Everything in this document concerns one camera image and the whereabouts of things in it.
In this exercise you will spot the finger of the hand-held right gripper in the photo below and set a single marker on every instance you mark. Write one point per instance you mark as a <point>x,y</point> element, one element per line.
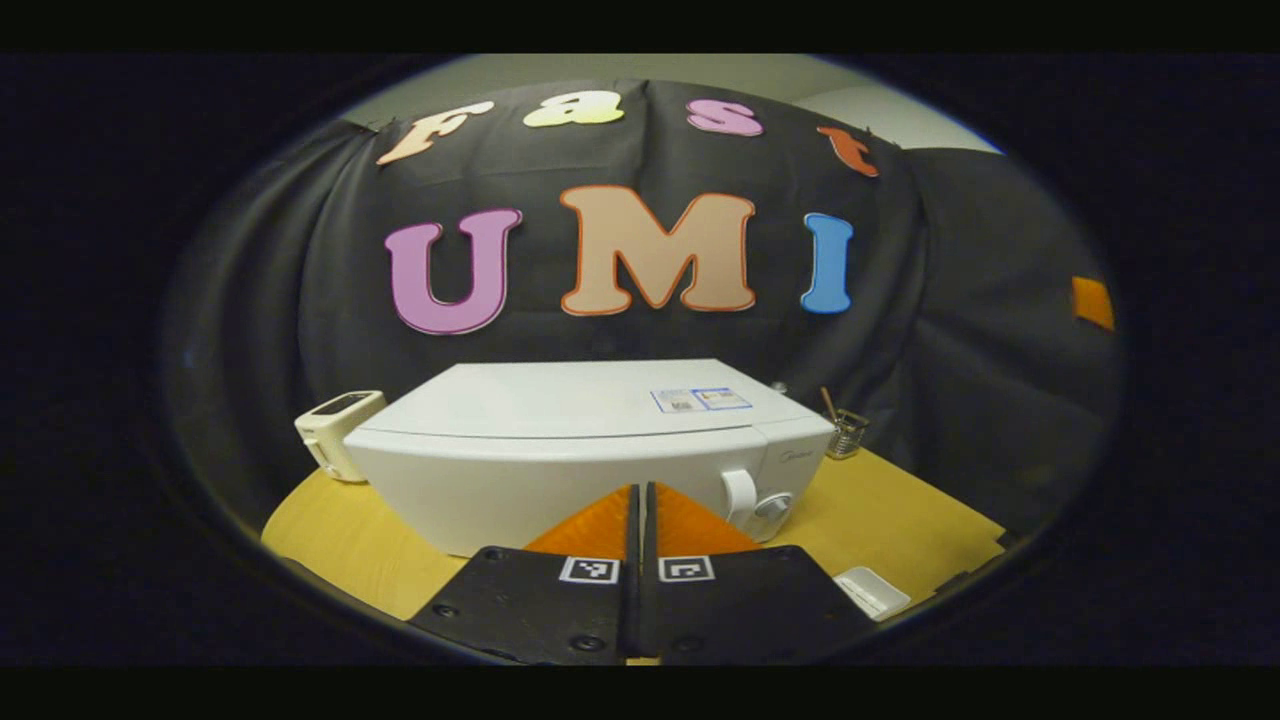
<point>1093,303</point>

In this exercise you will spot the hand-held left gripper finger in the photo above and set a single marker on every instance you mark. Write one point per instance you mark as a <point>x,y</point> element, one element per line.
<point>630,610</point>
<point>652,610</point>

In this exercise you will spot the white microwave oven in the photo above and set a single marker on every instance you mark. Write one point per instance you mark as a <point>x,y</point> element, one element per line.
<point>560,410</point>

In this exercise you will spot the small white tray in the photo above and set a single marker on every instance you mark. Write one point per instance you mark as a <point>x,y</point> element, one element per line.
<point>875,592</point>

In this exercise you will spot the white toaster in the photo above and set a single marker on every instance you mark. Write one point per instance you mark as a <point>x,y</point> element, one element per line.
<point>335,430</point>

